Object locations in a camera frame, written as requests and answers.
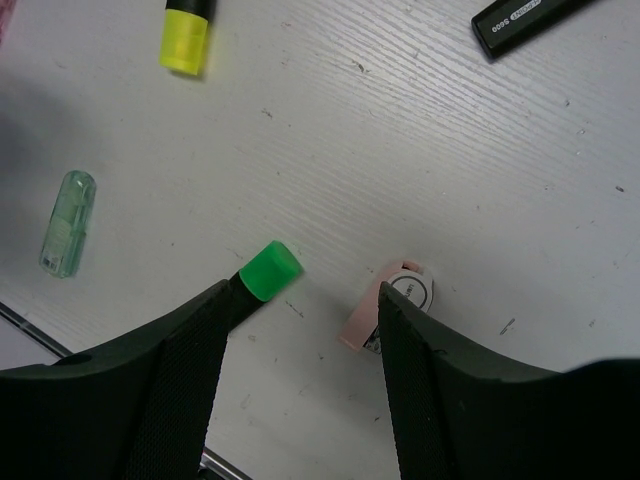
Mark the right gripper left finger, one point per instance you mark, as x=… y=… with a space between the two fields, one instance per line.
x=135 y=407

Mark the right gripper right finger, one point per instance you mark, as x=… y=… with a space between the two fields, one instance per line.
x=462 y=411

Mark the pink correction tape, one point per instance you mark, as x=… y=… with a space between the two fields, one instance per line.
x=362 y=330

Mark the green translucent eraser case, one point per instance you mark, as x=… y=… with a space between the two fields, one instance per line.
x=67 y=229

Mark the green highlighter marker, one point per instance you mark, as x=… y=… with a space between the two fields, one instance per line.
x=263 y=278

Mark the orange highlighter marker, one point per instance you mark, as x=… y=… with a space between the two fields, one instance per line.
x=507 y=24

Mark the yellow highlighter marker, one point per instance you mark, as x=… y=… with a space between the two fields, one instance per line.
x=185 y=35

